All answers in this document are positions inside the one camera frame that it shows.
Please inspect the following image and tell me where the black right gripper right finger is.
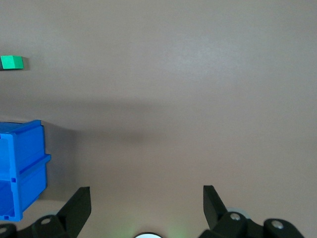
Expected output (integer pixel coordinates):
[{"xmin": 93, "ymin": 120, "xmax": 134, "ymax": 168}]
[{"xmin": 198, "ymin": 185, "xmax": 305, "ymax": 238}]

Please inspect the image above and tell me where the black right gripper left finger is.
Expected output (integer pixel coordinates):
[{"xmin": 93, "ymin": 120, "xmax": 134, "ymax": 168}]
[{"xmin": 0, "ymin": 186, "xmax": 92, "ymax": 238}]

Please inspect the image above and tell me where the green cube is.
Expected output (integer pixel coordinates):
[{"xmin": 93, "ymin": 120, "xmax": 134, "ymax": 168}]
[{"xmin": 0, "ymin": 55, "xmax": 24, "ymax": 71}]

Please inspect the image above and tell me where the blue plastic storage bin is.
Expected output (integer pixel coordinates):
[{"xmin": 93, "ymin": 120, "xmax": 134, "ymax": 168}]
[{"xmin": 0, "ymin": 119, "xmax": 52, "ymax": 222}]

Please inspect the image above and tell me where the brown table mat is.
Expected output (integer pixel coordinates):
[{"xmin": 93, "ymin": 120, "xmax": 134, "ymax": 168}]
[{"xmin": 0, "ymin": 0, "xmax": 317, "ymax": 238}]

